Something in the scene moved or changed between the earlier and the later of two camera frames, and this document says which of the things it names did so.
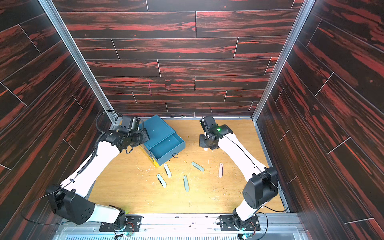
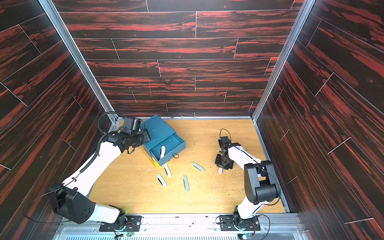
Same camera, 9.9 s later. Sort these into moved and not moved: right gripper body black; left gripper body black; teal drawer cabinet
Moved: right gripper body black
Not moved: left gripper body black; teal drawer cabinet
